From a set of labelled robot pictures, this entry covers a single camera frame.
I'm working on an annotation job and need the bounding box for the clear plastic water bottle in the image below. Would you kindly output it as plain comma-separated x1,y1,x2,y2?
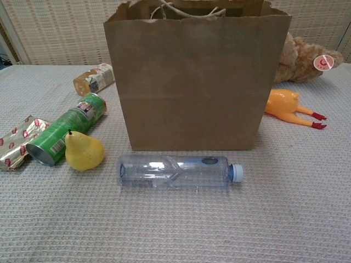
116,153,244,191

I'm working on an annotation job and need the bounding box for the yellow lemon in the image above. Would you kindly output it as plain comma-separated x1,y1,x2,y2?
65,130,105,171

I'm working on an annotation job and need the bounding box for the green chips can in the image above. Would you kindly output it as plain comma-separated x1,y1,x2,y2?
26,92,107,167

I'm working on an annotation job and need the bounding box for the gold red snack packet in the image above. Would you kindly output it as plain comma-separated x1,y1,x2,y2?
0,115,52,172

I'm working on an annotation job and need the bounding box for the brown paper shopping bag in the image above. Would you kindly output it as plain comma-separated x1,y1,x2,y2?
103,0,293,151

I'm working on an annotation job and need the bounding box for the amber tea bottle with label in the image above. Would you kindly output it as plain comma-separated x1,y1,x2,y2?
72,62,116,96

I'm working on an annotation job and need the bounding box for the white woven tablecloth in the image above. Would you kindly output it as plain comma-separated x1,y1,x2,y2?
0,64,351,263

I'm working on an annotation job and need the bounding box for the orange rubber chicken toy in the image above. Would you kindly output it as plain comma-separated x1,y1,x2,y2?
264,89,327,130

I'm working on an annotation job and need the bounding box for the brown teddy bear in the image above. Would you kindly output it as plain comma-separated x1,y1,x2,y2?
273,30,345,84

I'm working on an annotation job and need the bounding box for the woven folding screen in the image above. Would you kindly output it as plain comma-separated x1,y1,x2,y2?
0,0,351,66

